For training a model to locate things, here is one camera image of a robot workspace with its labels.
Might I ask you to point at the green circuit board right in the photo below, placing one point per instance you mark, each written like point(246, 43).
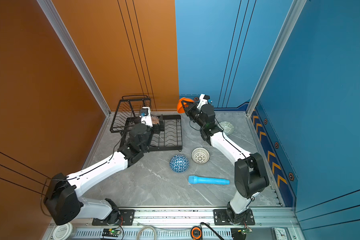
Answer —
point(245, 230)

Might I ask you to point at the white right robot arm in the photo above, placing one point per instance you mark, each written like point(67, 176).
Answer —
point(250, 174)

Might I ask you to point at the green circuit board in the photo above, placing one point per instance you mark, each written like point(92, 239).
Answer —
point(111, 233)
point(245, 230)

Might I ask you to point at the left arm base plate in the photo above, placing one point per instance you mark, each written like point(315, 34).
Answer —
point(125, 217)

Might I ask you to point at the green patterned white bowl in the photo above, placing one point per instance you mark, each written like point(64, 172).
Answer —
point(227, 127)

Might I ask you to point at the orange plastic bowl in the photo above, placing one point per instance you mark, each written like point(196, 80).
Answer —
point(182, 104)

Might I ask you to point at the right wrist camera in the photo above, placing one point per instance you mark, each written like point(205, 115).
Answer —
point(203, 100)

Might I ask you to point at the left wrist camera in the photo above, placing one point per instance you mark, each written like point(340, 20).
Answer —
point(145, 116)

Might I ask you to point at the white analog clock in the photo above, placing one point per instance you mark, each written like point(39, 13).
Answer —
point(280, 234)

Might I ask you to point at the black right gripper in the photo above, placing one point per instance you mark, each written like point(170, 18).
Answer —
point(189, 111)

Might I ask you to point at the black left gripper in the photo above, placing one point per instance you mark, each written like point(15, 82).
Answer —
point(157, 130)

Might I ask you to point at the red and blue patterned bowl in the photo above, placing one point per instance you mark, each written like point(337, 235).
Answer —
point(155, 120)

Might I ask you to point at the white lattice patterned bowl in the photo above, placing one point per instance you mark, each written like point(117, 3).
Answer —
point(200, 156)

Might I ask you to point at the green circuit board left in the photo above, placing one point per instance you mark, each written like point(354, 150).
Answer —
point(111, 233)

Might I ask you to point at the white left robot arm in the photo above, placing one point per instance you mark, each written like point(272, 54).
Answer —
point(65, 199)

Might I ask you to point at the blue geometric patterned bowl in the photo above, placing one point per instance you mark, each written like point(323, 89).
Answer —
point(179, 163)

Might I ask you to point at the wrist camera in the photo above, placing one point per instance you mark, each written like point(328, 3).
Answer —
point(145, 116)
point(203, 100)

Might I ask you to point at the white round lid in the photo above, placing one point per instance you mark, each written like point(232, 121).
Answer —
point(63, 232)

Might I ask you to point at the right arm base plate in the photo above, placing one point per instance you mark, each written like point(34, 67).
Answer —
point(219, 216)

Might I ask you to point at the orange black tape measure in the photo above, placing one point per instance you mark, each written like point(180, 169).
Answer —
point(197, 233)

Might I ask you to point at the black metal dish rack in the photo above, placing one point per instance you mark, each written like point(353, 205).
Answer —
point(127, 115)

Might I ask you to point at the light blue plastic cylinder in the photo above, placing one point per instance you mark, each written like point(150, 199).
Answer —
point(204, 180)

